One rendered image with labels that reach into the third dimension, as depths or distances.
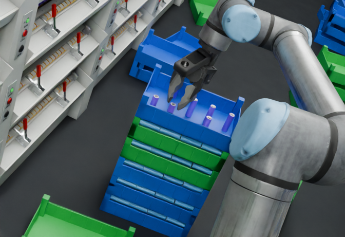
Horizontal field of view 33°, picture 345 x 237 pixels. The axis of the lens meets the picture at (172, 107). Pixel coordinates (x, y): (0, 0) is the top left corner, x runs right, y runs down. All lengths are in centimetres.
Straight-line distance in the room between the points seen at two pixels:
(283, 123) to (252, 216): 16
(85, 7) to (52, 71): 22
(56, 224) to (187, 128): 51
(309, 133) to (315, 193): 153
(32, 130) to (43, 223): 30
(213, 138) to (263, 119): 76
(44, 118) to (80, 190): 27
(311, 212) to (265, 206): 141
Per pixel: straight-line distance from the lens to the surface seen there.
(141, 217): 194
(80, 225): 188
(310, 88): 123
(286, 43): 144
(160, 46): 277
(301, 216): 234
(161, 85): 186
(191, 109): 177
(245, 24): 148
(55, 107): 204
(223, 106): 187
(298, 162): 98
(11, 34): 136
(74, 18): 176
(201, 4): 361
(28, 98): 171
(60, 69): 187
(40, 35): 161
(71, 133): 221
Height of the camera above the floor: 137
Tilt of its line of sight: 33 degrees down
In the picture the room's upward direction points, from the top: 23 degrees clockwise
